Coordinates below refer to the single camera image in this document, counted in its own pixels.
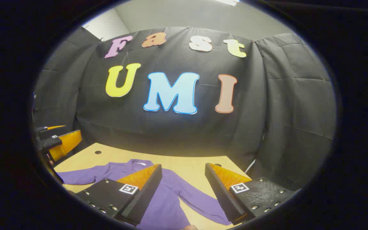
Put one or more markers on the black backdrop cloth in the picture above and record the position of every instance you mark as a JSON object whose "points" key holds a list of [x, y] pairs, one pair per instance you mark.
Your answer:
{"points": [[171, 134]]}

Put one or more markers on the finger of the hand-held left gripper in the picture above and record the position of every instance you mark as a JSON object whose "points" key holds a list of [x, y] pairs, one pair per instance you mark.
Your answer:
{"points": [[51, 128], [67, 143]]}

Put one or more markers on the purple shirt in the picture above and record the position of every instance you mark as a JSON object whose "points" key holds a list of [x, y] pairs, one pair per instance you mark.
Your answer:
{"points": [[168, 204]]}

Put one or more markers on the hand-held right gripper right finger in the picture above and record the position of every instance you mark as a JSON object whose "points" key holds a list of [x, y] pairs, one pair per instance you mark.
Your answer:
{"points": [[222, 195]]}

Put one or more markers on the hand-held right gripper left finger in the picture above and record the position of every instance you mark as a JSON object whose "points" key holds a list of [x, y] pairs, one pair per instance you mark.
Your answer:
{"points": [[145, 195]]}

